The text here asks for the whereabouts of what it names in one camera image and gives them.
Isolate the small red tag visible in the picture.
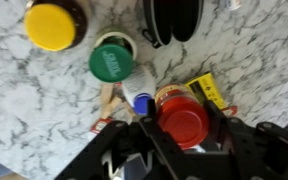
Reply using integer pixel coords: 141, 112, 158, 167
220, 104, 239, 118

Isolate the wooden spatula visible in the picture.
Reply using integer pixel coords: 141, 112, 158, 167
99, 95, 132, 120

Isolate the yellow black packet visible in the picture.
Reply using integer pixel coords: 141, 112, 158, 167
183, 71, 229, 111

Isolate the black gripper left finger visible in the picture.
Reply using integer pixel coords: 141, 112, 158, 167
138, 99, 185, 180

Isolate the small red white packet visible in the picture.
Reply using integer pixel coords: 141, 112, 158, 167
89, 116, 115, 135

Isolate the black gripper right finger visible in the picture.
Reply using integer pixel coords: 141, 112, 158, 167
203, 99, 234, 154

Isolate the white bottle blue cap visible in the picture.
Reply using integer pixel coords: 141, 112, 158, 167
121, 64, 158, 116

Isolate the green-lid jar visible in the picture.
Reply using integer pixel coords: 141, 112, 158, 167
88, 26, 139, 84

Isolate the wooden clothespin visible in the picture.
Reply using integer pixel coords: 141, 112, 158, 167
99, 82, 116, 106

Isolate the small red-lid container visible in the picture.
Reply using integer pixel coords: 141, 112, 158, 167
154, 82, 211, 151

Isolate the large dark yellow-lid bottle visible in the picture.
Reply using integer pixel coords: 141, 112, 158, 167
23, 0, 89, 53

